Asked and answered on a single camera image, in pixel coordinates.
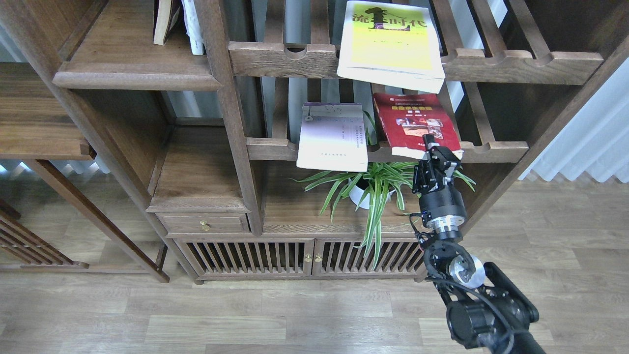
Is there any dark wooden bookshelf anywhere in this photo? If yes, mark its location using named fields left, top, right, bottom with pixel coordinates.
left=1, top=0, right=628, bottom=282

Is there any pale purple white book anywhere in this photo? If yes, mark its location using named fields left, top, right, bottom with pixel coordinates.
left=296, top=102, right=368, bottom=172

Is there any yellow cover book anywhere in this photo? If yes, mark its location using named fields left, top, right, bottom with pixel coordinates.
left=337, top=0, right=445, bottom=93

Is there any red cover book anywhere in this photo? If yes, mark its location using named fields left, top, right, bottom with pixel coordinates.
left=373, top=93, right=463, bottom=159

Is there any white curtain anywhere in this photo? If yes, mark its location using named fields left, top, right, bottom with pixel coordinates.
left=519, top=59, right=629, bottom=183

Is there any slatted cabinet door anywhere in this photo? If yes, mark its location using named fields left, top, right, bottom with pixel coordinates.
left=312, top=238, right=426, bottom=278
left=175, top=238, right=315, bottom=280

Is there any upright tan book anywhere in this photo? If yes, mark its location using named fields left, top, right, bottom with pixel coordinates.
left=153, top=0, right=182, bottom=46

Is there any small wooden drawer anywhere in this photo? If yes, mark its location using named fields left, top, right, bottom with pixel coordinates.
left=156, top=213, right=250, bottom=234

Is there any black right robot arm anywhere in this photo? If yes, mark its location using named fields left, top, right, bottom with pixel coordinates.
left=413, top=134, right=543, bottom=354

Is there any green spider plant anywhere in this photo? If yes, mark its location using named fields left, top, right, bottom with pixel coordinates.
left=294, top=111, right=476, bottom=270

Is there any right slatted cabinet door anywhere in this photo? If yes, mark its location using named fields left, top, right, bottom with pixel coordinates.
left=312, top=238, right=426, bottom=278

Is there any upright white book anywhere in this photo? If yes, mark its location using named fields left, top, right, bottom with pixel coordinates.
left=182, top=0, right=205, bottom=56

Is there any white plant pot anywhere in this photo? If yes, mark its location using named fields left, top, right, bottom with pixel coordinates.
left=349, top=178, right=376, bottom=210

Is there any wooden side shelf unit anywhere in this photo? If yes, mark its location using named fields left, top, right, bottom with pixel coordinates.
left=0, top=62, right=170, bottom=284

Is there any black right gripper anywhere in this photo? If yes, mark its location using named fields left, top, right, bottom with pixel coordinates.
left=413, top=134, right=467, bottom=227

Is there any left slatted cabinet door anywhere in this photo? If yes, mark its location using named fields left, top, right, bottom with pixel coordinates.
left=175, top=238, right=315, bottom=280

